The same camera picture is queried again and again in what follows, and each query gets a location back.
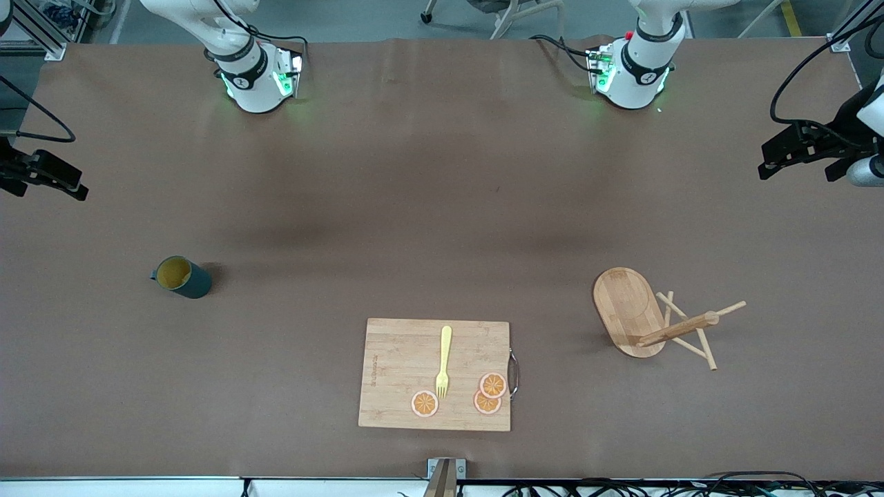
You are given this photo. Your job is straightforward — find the black base cable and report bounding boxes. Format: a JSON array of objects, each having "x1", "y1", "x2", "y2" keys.
[
  {"x1": 530, "y1": 35, "x2": 602, "y2": 73},
  {"x1": 207, "y1": 0, "x2": 309, "y2": 70}
]

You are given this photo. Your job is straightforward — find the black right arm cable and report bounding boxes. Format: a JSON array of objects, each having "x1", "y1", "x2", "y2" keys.
[{"x1": 0, "y1": 75, "x2": 76, "y2": 144}]

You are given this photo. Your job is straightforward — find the chair base with castors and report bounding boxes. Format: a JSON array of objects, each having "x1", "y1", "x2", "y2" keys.
[{"x1": 421, "y1": 0, "x2": 564, "y2": 39}]

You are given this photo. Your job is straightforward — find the white table edge rail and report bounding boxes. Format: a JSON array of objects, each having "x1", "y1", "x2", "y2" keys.
[{"x1": 0, "y1": 476, "x2": 884, "y2": 497}]

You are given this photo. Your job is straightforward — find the dark teal cup yellow inside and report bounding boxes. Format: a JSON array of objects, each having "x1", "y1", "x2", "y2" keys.
[{"x1": 151, "y1": 255, "x2": 213, "y2": 300}]

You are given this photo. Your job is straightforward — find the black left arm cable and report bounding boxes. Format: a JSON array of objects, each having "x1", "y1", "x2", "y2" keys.
[{"x1": 769, "y1": 14, "x2": 884, "y2": 149}]

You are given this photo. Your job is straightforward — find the black left base cable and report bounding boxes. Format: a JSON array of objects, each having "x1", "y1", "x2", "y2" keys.
[{"x1": 530, "y1": 35, "x2": 602, "y2": 73}]

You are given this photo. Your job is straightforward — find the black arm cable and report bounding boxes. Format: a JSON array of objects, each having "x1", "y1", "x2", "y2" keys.
[
  {"x1": 769, "y1": 14, "x2": 884, "y2": 149},
  {"x1": 0, "y1": 75, "x2": 76, "y2": 144}
]

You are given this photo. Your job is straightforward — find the metal table bracket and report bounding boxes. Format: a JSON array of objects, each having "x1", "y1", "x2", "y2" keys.
[{"x1": 427, "y1": 458, "x2": 467, "y2": 497}]

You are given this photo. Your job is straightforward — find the yellow plastic fork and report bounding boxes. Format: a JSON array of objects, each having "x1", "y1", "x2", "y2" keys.
[{"x1": 435, "y1": 326, "x2": 453, "y2": 400}]

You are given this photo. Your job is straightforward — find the black cable bundle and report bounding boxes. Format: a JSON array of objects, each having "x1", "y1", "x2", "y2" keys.
[{"x1": 501, "y1": 471, "x2": 884, "y2": 497}]

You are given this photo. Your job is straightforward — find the bamboo cutting board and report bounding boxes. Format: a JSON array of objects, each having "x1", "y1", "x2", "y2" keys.
[{"x1": 358, "y1": 318, "x2": 512, "y2": 433}]

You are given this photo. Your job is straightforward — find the black right base cable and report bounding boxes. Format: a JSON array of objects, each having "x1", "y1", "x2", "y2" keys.
[{"x1": 207, "y1": 0, "x2": 309, "y2": 70}]

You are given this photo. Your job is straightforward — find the aluminium frame post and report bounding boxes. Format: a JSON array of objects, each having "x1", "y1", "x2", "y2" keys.
[
  {"x1": 829, "y1": 0, "x2": 884, "y2": 52},
  {"x1": 0, "y1": 0, "x2": 68, "y2": 61}
]

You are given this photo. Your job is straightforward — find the wooden mug rack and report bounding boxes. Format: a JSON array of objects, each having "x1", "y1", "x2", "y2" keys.
[{"x1": 593, "y1": 268, "x2": 747, "y2": 371}]

